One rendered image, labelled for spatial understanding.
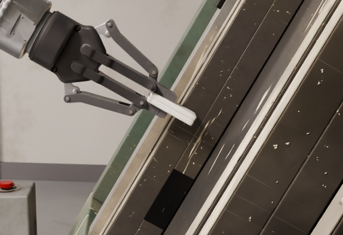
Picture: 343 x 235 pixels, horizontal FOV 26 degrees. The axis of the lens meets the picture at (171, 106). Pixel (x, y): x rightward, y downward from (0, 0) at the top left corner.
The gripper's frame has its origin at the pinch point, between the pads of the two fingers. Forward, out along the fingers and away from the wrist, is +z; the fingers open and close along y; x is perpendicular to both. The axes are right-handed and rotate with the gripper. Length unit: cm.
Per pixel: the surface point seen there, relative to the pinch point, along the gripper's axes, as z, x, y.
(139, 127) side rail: 5, 69, -17
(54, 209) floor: 15, 332, -135
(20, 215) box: -9, 63, -47
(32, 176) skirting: -5, 394, -143
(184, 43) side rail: 4, 69, 5
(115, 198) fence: 6, 45, -28
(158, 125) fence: 5.7, 45.1, -10.8
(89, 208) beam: 4, 62, -38
